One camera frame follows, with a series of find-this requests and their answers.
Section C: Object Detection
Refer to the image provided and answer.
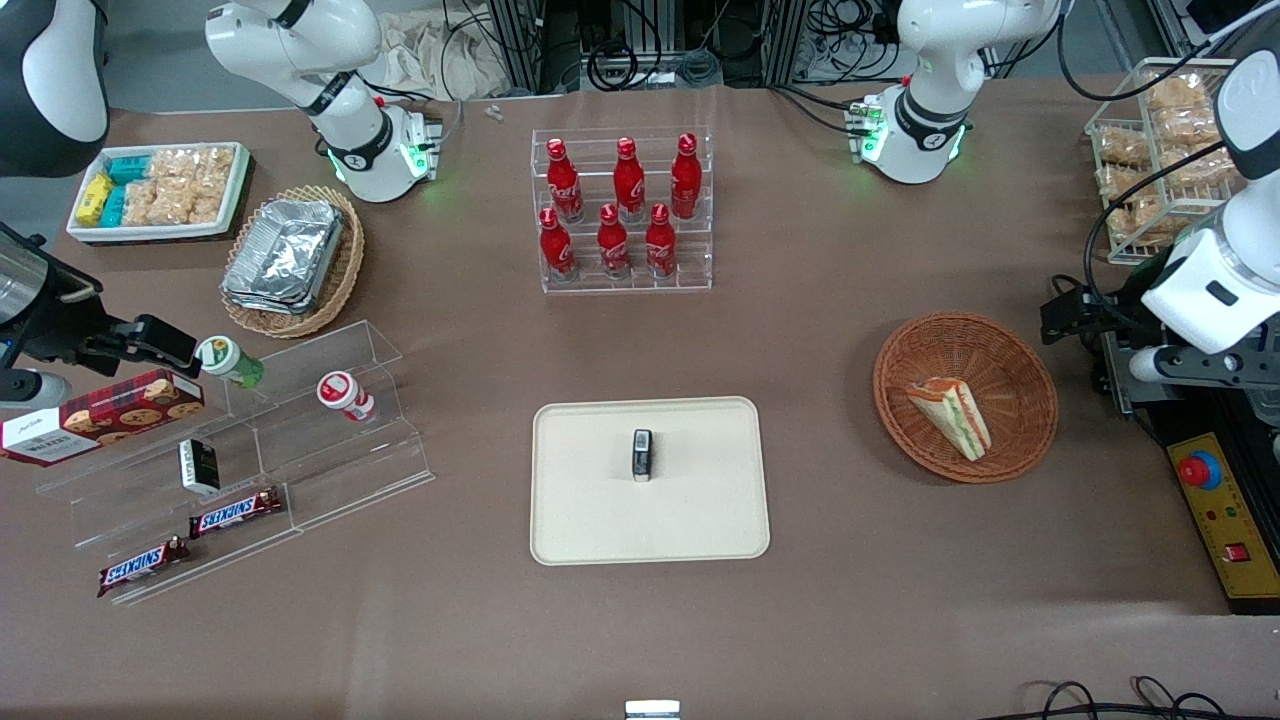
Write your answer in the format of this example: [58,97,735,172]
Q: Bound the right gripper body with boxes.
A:
[0,228,109,366]

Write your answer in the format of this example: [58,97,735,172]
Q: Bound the triangular sandwich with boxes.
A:
[905,377,993,463]

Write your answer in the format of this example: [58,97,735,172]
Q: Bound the brown round wicker basket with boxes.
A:
[872,312,1059,485]

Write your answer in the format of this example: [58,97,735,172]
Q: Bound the white rectangular snack tray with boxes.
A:
[67,142,251,244]

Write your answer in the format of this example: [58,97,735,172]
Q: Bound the light oval wicker basket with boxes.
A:
[220,185,366,339]

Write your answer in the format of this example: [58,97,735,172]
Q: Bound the beige rectangular tray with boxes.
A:
[530,396,771,567]

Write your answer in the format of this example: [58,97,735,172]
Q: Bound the red tartan cookie box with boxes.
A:
[0,368,206,468]

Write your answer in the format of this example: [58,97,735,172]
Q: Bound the green lidded cup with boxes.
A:
[197,335,266,389]

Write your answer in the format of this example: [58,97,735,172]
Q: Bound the clear rice cracker bag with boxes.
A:
[1165,143,1237,191]
[148,150,201,187]
[165,185,229,227]
[1155,105,1227,147]
[1098,128,1153,169]
[1100,165,1166,203]
[1108,195,1191,246]
[122,182,171,227]
[1145,72,1209,111]
[195,147,238,191]

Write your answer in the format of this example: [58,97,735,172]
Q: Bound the silver foil container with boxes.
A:
[222,280,323,317]
[232,198,346,303]

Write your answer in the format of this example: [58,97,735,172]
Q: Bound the small black white carton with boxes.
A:
[178,438,221,496]

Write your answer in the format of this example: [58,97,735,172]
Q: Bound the yellow snack packet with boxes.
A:
[78,172,114,227]

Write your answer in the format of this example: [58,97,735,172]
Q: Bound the black appliance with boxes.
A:
[1100,290,1280,441]

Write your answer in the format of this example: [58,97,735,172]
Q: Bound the brown Snickers bar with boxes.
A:
[188,487,284,539]
[97,537,191,598]

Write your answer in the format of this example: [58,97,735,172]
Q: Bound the red lidded cup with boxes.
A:
[317,371,378,423]

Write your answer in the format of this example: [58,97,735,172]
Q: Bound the clear acrylic stepped shelf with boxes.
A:
[35,320,436,606]

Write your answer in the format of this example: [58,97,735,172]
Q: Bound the yellow black emergency stop box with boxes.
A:
[1165,430,1280,614]

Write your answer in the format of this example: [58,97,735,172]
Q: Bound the clear acrylic bottle rack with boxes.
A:
[530,127,713,294]

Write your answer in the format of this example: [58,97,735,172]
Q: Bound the beige crumpled cloth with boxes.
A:
[378,12,511,101]

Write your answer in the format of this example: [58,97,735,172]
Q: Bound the red cola bottle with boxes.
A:
[645,203,678,280]
[597,203,632,280]
[538,207,578,283]
[670,133,703,221]
[545,138,586,223]
[612,137,646,223]

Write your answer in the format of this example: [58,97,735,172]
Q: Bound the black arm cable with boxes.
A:
[1056,0,1246,306]

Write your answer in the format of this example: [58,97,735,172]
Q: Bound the white wire rack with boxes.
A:
[1085,58,1249,267]

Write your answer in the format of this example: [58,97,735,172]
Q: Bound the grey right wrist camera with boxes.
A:
[0,370,73,410]

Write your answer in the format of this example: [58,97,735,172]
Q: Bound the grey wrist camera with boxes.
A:
[1128,345,1280,393]
[0,370,73,410]

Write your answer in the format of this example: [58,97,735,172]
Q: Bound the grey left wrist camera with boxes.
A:
[1128,345,1280,393]

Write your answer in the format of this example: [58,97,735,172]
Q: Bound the black floor cables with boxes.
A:
[1005,677,1280,720]

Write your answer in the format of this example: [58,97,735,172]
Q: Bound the aluminium equipment frame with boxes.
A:
[487,0,801,93]

